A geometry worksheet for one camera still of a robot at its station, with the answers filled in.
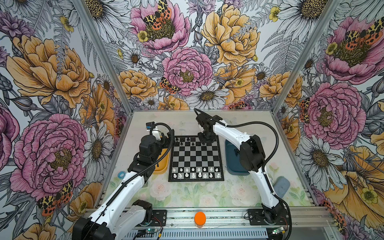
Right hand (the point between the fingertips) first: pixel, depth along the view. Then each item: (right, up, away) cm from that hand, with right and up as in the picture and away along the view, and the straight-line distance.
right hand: (206, 144), depth 97 cm
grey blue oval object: (+40, -20, -15) cm, 47 cm away
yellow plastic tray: (-26, -12, -8) cm, 30 cm away
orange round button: (-4, -28, -31) cm, 42 cm away
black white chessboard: (-9, -10, -4) cm, 14 cm away
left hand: (-22, +7, -17) cm, 28 cm away
